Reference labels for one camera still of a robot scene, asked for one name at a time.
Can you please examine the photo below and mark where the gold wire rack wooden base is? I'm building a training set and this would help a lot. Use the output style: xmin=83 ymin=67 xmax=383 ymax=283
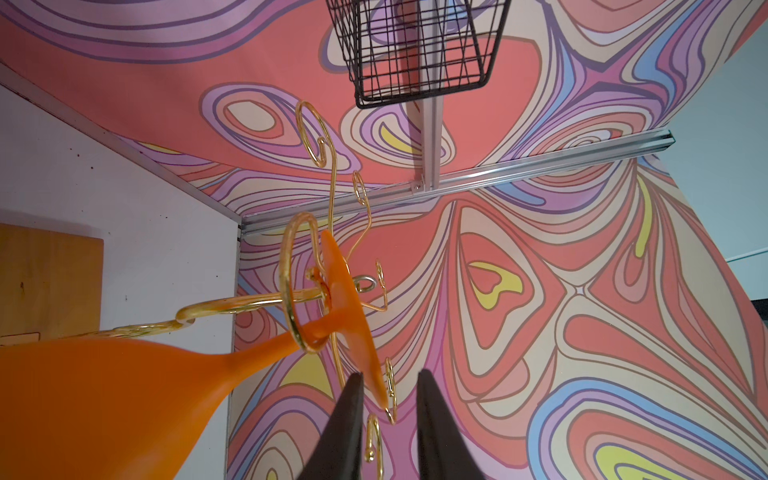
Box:
xmin=0 ymin=100 xmax=400 ymax=480

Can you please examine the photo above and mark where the orange wine glass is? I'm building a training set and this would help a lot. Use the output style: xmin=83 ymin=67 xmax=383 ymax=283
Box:
xmin=1 ymin=232 xmax=389 ymax=479

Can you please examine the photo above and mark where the black wire basket back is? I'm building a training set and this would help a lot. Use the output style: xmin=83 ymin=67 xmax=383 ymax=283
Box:
xmin=326 ymin=0 xmax=511 ymax=109

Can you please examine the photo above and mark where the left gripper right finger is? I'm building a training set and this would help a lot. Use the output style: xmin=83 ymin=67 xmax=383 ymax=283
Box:
xmin=416 ymin=369 xmax=484 ymax=479

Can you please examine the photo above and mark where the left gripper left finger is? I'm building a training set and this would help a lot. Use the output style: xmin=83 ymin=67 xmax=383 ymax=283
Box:
xmin=297 ymin=372 xmax=364 ymax=480

